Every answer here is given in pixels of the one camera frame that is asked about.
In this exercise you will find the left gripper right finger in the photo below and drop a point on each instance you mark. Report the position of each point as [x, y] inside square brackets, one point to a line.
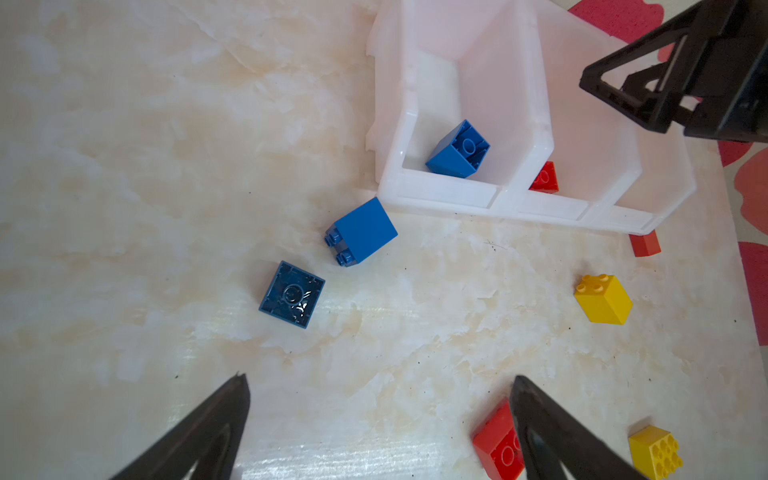
[555, 445]

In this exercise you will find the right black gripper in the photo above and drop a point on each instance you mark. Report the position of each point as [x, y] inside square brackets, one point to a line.
[714, 82]

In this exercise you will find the blue flat lego brick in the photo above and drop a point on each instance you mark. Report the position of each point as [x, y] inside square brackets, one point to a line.
[292, 295]

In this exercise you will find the small dark blue lego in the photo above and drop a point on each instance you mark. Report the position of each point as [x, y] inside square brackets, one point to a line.
[460, 153]

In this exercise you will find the white three-compartment plastic bin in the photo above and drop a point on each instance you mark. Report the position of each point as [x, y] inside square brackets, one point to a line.
[512, 69]

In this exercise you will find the yellow lego cube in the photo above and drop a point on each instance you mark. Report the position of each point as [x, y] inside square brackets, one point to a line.
[603, 299]

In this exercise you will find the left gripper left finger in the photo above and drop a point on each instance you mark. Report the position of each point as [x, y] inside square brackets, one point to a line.
[204, 444]

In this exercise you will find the red long lego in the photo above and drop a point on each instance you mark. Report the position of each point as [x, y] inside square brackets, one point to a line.
[546, 181]
[497, 445]

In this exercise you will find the blue lego cube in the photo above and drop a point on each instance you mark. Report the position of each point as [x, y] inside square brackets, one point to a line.
[359, 234]

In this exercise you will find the yellow flat lego right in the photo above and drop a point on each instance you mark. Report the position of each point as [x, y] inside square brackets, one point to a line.
[655, 453]

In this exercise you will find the small red lego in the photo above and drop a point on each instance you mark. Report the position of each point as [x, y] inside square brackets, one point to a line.
[645, 245]

